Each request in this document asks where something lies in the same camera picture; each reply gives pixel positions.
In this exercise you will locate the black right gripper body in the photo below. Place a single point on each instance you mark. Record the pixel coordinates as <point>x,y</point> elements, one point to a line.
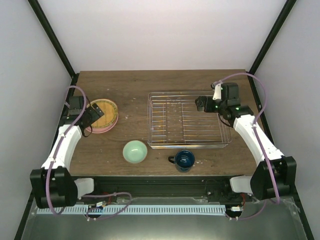
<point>208,108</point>

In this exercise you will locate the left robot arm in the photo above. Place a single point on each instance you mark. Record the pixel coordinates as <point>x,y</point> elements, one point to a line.
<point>52,184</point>

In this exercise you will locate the light blue slotted strip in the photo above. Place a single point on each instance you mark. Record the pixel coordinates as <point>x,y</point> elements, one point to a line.
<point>207,210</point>

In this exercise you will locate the black frame post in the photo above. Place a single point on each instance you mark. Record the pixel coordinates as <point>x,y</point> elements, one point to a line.
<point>280,20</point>
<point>43,20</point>

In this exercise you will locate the metal front panel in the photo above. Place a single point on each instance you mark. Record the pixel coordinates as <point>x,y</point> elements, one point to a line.
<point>258,221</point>

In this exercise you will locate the right black frame post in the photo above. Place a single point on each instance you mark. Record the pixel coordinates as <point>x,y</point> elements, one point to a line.
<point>280,20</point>

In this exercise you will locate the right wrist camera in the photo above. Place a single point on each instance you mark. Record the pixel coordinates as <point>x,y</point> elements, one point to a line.
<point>226,93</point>

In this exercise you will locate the pink plate with bird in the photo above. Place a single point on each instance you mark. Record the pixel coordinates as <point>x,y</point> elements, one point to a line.
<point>103,124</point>

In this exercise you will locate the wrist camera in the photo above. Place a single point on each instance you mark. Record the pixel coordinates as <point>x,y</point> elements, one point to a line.
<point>76,104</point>
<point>226,93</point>

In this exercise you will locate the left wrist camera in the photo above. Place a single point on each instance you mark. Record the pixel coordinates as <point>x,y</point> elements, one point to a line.
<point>76,104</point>

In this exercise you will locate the dark blue mug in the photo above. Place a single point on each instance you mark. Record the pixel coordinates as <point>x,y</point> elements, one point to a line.
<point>183,160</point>

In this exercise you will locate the mint green bowl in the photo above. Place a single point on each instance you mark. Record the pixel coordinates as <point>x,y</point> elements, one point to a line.
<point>135,152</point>

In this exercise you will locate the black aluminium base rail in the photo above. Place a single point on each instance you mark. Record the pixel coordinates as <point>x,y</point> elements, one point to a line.
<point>213,188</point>

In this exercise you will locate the left black frame post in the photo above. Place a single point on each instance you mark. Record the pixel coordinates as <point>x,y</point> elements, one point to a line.
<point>43,20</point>

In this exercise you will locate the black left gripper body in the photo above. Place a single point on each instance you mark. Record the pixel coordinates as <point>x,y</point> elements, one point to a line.
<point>93,117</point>

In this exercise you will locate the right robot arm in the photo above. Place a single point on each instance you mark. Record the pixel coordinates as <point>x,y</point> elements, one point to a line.
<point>275,173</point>

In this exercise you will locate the chrome wire dish rack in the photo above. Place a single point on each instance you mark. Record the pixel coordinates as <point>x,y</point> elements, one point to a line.
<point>174,122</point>

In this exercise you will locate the woven bamboo-pattern plate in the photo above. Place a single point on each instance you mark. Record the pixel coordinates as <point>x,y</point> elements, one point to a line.
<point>106,105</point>

